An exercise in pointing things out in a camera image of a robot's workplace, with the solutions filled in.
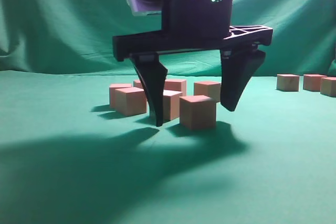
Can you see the green cloth backdrop and cover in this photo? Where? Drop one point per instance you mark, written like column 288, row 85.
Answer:
column 66, row 157

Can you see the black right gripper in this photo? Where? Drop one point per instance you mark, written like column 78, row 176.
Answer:
column 188, row 25

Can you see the pink cube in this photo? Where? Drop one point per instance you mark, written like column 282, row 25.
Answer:
column 131, row 101

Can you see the pink cube placed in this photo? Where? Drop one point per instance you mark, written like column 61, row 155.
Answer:
column 138, row 84
column 208, row 88
column 113, row 92
column 176, row 85

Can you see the pink cube column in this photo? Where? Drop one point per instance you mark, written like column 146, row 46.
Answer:
column 171, row 104
column 312, row 82
column 287, row 82
column 328, row 86
column 197, row 112

